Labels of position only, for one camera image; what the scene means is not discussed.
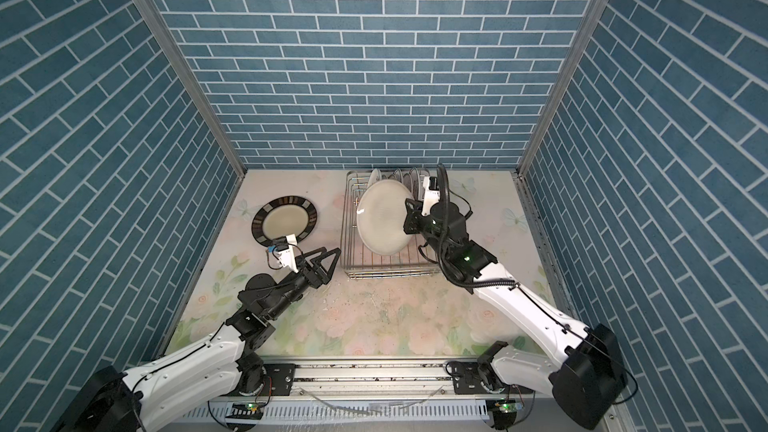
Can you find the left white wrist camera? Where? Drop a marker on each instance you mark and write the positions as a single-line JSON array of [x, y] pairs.
[[282, 253]]

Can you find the green circuit board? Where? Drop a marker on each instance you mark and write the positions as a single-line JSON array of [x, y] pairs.
[[245, 411], [504, 410]]

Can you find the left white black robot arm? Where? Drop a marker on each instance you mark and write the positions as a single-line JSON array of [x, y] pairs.
[[150, 396]]

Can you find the plain grey white plate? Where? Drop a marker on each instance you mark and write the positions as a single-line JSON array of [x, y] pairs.
[[380, 216]]

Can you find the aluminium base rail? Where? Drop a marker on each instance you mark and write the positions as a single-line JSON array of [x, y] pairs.
[[388, 391]]

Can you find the patterned brown white plate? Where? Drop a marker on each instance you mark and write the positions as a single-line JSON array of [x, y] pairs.
[[416, 176]]

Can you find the silver wire dish rack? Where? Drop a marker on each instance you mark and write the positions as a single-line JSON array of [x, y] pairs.
[[357, 261]]

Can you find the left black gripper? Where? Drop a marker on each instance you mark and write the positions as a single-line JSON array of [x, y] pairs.
[[317, 280]]

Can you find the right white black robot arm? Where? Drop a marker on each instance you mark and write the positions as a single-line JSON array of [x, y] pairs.
[[588, 372]]

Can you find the right green circuit board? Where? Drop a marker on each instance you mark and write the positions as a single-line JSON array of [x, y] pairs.
[[504, 410]]

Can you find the strawberry print blue rim plate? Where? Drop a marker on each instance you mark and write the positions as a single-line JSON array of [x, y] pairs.
[[375, 176]]

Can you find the left green circuit board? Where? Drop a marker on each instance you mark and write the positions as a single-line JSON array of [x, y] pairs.
[[245, 411]]

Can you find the dark patterned rim plate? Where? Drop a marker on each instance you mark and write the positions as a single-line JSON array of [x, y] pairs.
[[284, 216]]

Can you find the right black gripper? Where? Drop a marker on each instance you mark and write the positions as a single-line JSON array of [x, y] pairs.
[[414, 218]]

